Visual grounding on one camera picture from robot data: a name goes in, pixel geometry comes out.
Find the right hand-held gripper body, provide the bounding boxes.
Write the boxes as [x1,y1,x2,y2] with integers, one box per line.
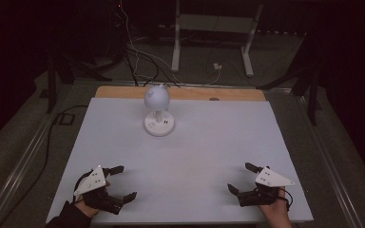
[237,166,297,208]

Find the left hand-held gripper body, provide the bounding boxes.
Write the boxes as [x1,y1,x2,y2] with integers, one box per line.
[72,166,125,216]

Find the white round-head desk lamp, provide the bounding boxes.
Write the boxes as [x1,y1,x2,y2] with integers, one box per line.
[143,83,176,138]

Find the person's left hand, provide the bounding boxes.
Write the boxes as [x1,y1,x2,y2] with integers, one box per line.
[73,180,111,219]

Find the person's right hand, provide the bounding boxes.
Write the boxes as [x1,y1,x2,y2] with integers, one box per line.
[258,186,292,226]

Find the white table cover sheet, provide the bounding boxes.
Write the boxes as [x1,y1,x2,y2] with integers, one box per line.
[46,97,315,225]

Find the black tripod stand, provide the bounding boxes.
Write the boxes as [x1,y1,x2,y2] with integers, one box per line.
[256,31,325,126]
[39,44,113,114]

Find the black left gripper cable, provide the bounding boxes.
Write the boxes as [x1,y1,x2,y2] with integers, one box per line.
[72,172,91,203]

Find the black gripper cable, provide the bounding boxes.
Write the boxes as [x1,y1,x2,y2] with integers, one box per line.
[278,188,295,211]
[72,172,91,203]

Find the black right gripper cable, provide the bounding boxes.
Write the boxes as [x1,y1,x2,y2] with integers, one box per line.
[278,188,295,211]

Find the long black floor cable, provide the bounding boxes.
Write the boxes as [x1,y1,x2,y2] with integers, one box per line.
[0,104,89,228]

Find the metal floor rail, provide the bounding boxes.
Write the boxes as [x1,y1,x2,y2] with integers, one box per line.
[0,83,77,228]
[293,93,365,228]

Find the black floor cable bundle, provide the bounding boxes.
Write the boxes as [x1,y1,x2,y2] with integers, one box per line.
[124,44,182,88]

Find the white floor cable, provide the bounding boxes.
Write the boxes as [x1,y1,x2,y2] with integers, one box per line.
[119,0,222,87]

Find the white metal stand frame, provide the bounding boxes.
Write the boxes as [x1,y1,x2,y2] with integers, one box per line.
[170,0,265,78]

